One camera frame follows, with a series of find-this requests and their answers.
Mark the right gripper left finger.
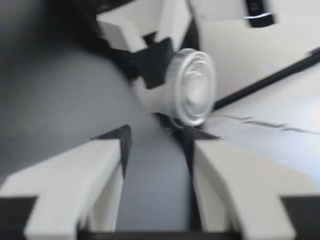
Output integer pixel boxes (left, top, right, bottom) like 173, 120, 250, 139
0, 124, 132, 240

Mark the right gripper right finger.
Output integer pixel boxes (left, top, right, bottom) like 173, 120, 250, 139
171, 129, 320, 240

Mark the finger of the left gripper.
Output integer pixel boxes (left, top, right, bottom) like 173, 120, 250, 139
95, 0, 194, 90

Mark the black frame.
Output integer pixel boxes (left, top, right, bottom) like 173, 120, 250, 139
213, 47, 320, 111

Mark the clear plastic cup with lid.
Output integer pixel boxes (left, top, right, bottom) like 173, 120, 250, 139
129, 48, 217, 127

